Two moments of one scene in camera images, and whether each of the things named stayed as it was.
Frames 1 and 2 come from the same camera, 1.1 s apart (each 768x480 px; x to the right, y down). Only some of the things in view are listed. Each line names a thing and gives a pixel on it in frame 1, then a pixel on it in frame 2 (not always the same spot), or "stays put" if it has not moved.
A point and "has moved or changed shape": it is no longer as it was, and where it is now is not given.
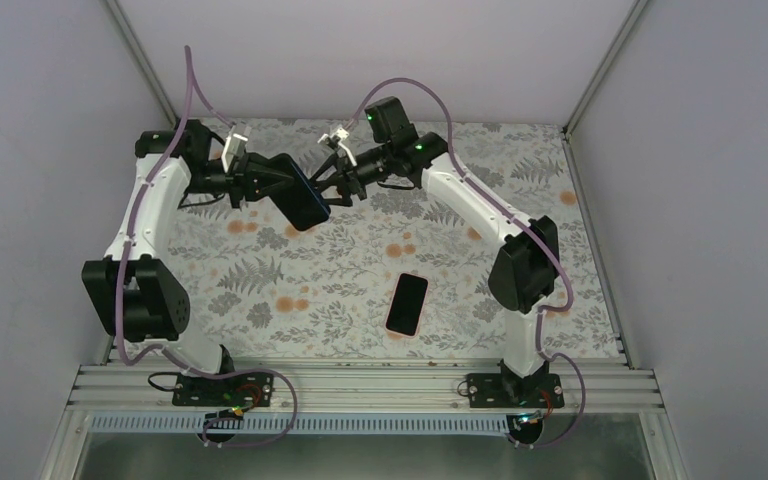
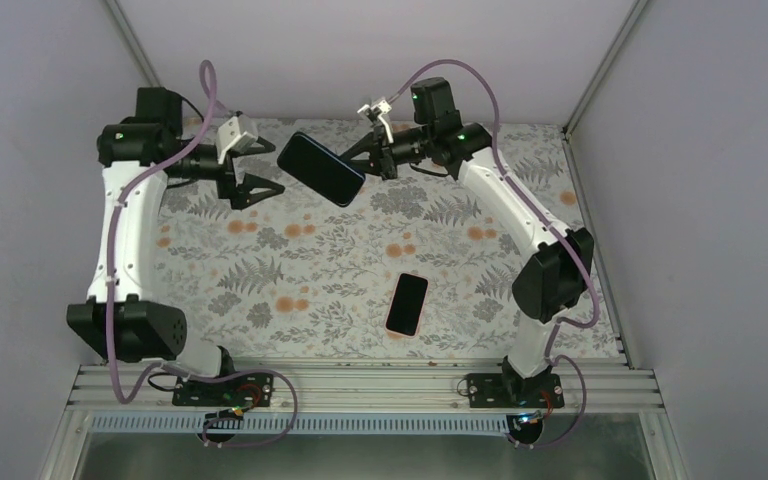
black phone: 293,193 has moved or changed shape
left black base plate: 244,390 stays put
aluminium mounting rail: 355,387 stays put
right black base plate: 505,390 stays put
